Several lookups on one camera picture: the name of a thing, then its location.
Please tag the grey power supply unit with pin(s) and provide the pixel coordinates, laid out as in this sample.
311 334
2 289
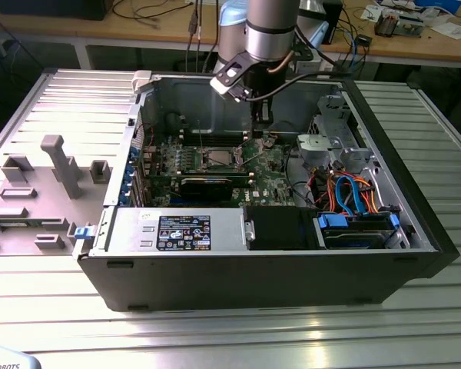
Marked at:
223 230

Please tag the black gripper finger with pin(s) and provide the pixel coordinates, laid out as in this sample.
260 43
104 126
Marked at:
262 123

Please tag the metal heat sink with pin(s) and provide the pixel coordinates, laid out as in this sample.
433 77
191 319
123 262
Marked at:
386 25

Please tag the CPU socket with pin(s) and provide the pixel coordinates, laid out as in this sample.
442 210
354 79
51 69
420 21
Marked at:
231 159

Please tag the white paper sheets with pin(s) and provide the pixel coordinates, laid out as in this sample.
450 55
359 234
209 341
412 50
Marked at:
451 30

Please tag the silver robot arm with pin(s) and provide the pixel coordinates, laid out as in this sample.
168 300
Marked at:
270 42

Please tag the blue card clip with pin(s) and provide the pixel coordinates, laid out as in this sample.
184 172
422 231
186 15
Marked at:
130 171
123 198
127 185
133 154

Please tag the black graphics card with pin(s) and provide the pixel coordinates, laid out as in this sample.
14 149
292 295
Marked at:
205 190

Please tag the black RAM slot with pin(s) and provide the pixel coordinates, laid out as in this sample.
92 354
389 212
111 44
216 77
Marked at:
215 133
215 143
215 136
215 140

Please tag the green motherboard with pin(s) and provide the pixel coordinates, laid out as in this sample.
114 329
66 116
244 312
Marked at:
270 184

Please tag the black PC case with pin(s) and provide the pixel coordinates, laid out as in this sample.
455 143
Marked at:
234 280

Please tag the hard disk in blue carrier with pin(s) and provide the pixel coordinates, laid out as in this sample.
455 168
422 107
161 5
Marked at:
353 240

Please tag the wooden workbench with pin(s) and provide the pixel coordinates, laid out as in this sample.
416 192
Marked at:
157 32

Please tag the silver metal drive cage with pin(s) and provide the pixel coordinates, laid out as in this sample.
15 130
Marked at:
315 148

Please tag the black equipment box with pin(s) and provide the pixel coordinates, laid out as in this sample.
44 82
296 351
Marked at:
54 9

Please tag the blue flat box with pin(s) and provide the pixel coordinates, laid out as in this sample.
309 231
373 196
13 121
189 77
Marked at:
438 4

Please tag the grey parts rack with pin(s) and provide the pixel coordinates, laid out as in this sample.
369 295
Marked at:
42 215

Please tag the grey plastic case latch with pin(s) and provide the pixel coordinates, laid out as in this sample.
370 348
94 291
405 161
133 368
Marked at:
142 82

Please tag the silver metal bracket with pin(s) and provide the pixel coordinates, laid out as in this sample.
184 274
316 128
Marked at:
249 230

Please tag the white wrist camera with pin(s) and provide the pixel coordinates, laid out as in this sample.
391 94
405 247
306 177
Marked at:
223 87

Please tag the silver CPU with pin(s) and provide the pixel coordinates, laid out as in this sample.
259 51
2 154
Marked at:
217 158

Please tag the blue case latch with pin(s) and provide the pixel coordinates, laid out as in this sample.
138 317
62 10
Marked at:
82 233

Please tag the grey metal box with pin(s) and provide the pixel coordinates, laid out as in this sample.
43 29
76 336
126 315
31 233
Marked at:
411 27

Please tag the small black box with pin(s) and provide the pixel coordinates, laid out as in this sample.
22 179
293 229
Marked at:
363 40

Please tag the pale blue teach pendant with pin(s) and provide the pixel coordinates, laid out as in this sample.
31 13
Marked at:
7 359

